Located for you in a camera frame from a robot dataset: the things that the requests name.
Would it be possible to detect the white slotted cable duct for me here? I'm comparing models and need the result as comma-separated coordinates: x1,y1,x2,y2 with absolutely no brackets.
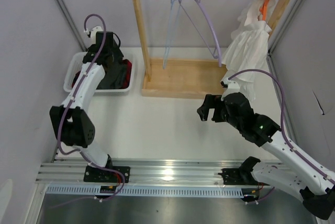
46,184,243,198

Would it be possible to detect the light blue wire hanger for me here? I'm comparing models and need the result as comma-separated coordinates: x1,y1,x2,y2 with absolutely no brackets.
162,0,180,70

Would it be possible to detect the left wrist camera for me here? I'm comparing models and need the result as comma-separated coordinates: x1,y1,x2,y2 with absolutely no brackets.
84,26,104,39

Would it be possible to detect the white ruffled garment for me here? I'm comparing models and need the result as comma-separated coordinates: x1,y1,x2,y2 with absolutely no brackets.
219,0,277,102

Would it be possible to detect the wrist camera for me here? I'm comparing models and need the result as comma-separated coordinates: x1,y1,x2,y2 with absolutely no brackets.
220,78,240,98
84,26,104,39

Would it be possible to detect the wooden clothes rack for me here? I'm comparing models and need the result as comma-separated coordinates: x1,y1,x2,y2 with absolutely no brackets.
132,0,290,99

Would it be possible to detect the dark grey dotted skirt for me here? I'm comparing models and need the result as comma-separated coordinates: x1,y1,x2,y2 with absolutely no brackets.
97,60,128,90

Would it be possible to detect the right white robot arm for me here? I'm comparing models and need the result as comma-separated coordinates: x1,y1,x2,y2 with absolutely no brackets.
197,93,334,220

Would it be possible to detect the aluminium mounting rail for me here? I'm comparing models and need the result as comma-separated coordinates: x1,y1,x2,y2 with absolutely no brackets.
36,158,243,186

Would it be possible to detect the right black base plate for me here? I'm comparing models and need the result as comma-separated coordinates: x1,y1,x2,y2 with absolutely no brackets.
218,168,259,186

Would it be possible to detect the white plastic basket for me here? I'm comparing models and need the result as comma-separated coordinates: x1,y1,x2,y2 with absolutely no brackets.
63,52,137,96

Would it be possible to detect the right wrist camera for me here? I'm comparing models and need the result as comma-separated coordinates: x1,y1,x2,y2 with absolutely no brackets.
220,78,240,98

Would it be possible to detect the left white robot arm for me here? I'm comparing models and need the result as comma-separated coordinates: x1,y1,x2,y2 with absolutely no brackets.
49,31,132,182

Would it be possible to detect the orange plastic hanger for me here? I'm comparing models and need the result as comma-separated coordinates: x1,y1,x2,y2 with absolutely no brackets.
259,0,271,21

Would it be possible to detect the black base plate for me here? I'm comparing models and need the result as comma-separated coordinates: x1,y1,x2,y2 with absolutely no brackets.
83,165,131,183
218,168,259,186

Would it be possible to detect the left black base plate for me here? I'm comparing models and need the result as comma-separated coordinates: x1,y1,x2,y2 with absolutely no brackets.
83,165,131,183

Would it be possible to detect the red plaid garment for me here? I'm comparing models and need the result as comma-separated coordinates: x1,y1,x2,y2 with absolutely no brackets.
71,59,133,90

